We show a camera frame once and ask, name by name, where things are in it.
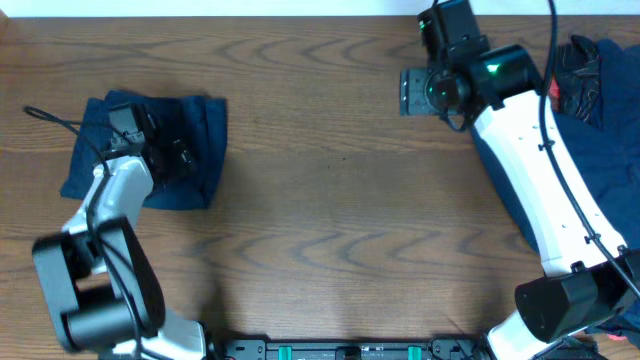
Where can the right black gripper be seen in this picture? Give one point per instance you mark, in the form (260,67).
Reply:
(414,87)

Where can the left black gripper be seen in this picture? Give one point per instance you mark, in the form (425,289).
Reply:
(175,160)

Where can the navy blue shorts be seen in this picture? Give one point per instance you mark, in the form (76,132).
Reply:
(200,122)

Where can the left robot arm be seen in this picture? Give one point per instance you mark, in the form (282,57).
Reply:
(101,292)

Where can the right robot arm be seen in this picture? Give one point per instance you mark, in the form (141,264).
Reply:
(501,99)

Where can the red garment piece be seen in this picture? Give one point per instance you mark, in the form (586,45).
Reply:
(554,91)

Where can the black patterned garment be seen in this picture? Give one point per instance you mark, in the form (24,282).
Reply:
(577,77)

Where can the navy blue garment pile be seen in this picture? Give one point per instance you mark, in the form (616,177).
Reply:
(606,154)

